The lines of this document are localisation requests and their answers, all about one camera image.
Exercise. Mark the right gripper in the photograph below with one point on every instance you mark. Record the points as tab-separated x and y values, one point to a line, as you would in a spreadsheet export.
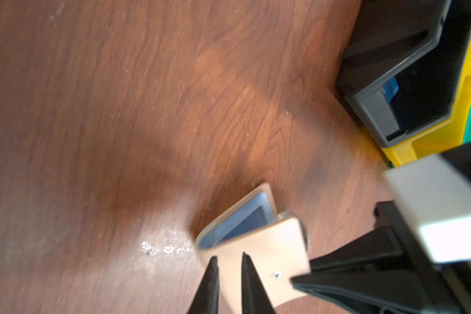
372	273

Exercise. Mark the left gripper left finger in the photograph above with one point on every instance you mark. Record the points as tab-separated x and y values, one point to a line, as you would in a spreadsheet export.
207	296

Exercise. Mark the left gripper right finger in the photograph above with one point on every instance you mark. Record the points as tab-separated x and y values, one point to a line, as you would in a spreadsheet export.
254	296

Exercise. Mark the tan leather card holder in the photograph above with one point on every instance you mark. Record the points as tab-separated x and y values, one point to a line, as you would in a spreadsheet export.
277	243

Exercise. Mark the yellow storage bin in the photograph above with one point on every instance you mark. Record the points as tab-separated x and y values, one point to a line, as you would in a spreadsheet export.
443	136

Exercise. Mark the black storage bin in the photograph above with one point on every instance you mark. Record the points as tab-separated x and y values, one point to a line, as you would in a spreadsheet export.
421	43

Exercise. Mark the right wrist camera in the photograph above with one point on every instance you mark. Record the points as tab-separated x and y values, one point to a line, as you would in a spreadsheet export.
434	196

